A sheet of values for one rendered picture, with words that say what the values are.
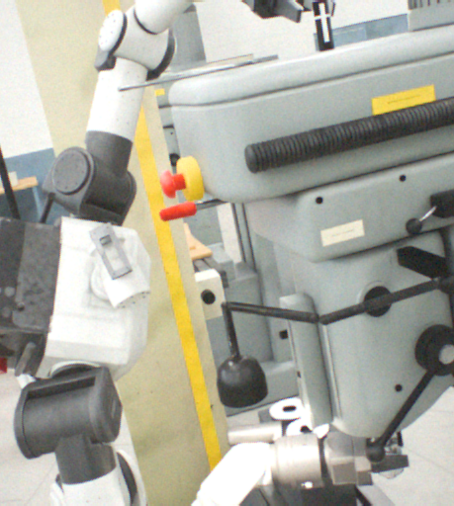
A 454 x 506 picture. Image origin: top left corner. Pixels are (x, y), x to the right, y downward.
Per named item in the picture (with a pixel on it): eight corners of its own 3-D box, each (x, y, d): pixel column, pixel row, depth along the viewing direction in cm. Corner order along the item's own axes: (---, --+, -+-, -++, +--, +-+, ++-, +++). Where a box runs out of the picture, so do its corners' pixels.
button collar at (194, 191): (193, 205, 90) (183, 161, 88) (182, 199, 95) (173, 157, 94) (207, 202, 90) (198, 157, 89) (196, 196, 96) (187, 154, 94)
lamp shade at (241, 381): (210, 401, 98) (201, 364, 97) (241, 379, 103) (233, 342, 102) (246, 412, 93) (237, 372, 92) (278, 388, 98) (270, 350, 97)
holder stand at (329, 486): (308, 535, 140) (292, 452, 135) (270, 479, 161) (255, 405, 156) (359, 515, 143) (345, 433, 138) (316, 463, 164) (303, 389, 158)
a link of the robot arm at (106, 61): (152, 44, 138) (130, 149, 136) (94, 19, 131) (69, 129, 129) (181, 32, 129) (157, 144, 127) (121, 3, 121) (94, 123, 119)
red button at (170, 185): (168, 202, 90) (161, 173, 89) (162, 198, 93) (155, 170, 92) (192, 196, 91) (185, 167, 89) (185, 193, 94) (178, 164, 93)
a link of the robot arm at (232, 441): (298, 487, 108) (228, 494, 109) (303, 490, 118) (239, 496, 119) (290, 416, 112) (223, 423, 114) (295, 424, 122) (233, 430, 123)
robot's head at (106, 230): (107, 293, 111) (103, 283, 104) (85, 248, 113) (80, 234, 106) (141, 277, 113) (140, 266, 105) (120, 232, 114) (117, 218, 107)
